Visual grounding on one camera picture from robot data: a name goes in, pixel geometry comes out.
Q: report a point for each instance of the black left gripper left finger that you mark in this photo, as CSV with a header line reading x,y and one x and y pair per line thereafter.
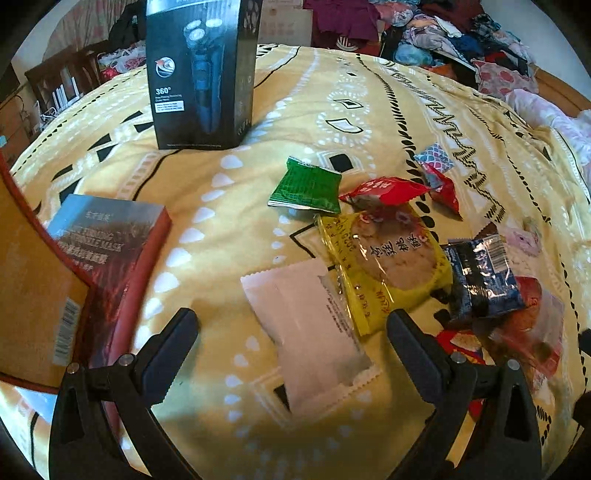
x,y
82,444

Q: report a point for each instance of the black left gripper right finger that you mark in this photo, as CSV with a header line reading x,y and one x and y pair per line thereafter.
x,y
505,441

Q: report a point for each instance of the pale pink snack packet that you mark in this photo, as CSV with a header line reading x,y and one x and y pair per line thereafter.
x,y
322,361

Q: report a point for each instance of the red milk candy packet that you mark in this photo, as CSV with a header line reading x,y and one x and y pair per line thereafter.
x,y
464,342

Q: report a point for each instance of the clear red snack packet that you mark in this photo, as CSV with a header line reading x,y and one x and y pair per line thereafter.
x,y
531,335

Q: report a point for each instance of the yellow patterned bedspread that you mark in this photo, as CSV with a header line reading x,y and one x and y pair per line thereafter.
x,y
369,117

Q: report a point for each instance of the large red gift box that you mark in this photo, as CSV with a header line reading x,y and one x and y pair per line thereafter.
x,y
44,297

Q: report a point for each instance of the dark blue foil snack packet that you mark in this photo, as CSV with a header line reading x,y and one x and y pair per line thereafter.
x,y
484,286

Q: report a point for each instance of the red face mask box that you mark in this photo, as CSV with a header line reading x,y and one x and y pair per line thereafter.
x,y
117,242

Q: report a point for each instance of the pink clear biscuit packet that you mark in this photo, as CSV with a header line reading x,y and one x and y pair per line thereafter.
x,y
523,250

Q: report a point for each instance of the yellow walnut cake packet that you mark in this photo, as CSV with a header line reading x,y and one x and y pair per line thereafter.
x,y
388,259

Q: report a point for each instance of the red blue patterned candy packet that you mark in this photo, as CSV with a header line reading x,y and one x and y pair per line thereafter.
x,y
434,163

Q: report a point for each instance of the green snack packet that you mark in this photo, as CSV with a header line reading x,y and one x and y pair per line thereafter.
x,y
307,187

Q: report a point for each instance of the pink floral quilt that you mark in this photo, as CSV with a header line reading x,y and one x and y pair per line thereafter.
x,y
538,112

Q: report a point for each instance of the wooden headboard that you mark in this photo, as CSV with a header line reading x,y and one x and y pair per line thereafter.
x,y
556,91

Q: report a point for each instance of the black electric shaver box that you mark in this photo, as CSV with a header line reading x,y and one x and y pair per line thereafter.
x,y
200,62

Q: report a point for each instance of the pile of clothes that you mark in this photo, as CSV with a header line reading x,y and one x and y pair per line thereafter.
x,y
457,39

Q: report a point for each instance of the cardboard boxes stack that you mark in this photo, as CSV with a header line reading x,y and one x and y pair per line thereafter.
x,y
285,22

